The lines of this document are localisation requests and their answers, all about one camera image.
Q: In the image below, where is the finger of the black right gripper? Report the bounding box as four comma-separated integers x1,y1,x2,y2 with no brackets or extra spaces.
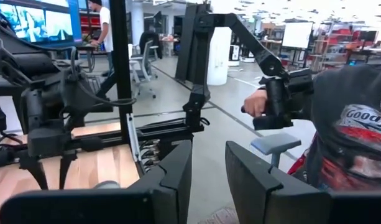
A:
58,150,78,190
19,156,50,190

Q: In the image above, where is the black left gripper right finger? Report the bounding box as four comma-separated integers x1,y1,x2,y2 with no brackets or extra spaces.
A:
224,140,381,224

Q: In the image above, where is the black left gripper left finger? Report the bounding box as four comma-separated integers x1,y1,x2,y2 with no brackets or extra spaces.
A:
0,139,193,224

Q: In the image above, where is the grey chair armrest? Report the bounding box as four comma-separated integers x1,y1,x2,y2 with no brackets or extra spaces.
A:
250,133,303,169

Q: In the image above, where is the person's hand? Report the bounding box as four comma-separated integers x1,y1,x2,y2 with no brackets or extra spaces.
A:
242,88,269,118

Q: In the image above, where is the black screen with blue display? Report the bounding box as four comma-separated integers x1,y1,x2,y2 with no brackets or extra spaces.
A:
0,0,83,48

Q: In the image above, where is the grey office chair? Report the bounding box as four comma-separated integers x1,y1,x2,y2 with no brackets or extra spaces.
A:
127,30,163,99

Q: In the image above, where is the person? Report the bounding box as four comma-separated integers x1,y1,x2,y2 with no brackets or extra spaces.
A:
88,0,115,77
288,62,381,194

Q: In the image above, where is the white round pillar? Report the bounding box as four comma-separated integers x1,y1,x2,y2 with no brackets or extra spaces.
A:
206,26,233,86

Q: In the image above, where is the white board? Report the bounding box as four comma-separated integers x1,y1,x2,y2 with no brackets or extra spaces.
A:
281,21,314,50

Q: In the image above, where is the rack with red bins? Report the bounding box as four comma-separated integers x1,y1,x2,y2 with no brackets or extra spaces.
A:
311,21,381,68

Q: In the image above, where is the black cable bundle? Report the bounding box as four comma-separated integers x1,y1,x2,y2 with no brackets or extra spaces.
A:
139,138,162,174

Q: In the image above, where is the black aluminium table frame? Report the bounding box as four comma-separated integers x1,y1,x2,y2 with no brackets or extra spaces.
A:
70,0,209,175

